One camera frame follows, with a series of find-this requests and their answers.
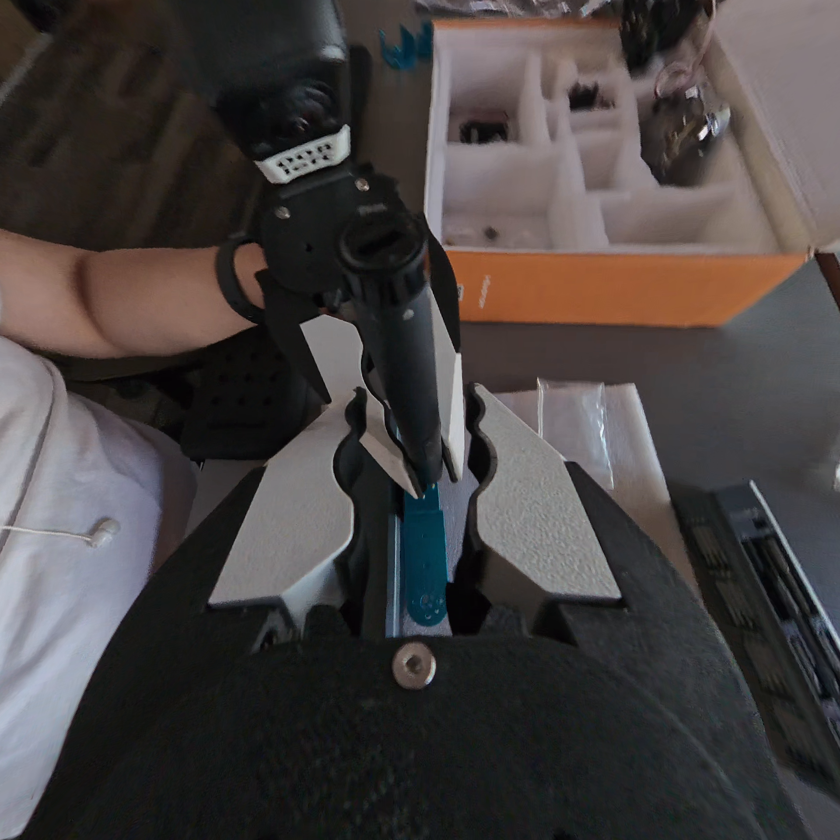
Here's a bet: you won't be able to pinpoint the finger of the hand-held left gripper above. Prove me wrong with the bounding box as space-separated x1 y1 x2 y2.
433 314 468 483
358 353 425 501

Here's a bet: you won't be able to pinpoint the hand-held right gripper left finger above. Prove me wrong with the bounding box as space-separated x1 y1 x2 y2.
208 387 368 634

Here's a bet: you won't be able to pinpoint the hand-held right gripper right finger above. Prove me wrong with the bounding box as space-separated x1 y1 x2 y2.
453 384 624 636

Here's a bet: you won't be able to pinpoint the black electric screwdriver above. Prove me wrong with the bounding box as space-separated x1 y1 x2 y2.
336 211 446 493

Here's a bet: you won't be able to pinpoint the blue bracket servo assembly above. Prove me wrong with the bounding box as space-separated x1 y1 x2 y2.
402 482 451 624

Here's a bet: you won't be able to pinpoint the person's left forearm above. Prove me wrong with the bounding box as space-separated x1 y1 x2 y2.
0 226 227 358

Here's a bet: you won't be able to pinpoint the black wristband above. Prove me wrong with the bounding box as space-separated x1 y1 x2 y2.
214 236 266 326

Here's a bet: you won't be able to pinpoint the white foam sheet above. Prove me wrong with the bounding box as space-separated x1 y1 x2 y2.
298 315 697 641

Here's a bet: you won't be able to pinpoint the empty clear plastic bag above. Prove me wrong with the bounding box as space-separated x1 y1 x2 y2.
535 377 616 490

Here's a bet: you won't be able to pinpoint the orange cardboard box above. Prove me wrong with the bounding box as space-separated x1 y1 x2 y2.
423 16 840 329

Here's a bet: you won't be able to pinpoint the blue metal brackets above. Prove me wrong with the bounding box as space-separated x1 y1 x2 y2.
378 21 435 73

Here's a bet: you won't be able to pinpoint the black screwdriver bit case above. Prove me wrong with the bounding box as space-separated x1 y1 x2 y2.
669 479 840 798

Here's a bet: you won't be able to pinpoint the person's white shirt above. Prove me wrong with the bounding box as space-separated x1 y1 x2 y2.
0 335 198 840

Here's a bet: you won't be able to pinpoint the small black part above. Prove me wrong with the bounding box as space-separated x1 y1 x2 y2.
566 77 618 112

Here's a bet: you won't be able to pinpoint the bag of metal parts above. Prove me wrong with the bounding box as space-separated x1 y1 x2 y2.
638 62 735 188

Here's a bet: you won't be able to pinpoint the black robot claw part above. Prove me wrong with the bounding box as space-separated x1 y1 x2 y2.
617 0 716 74

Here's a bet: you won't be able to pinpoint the white wired earbud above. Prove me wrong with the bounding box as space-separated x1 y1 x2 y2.
0 517 122 549

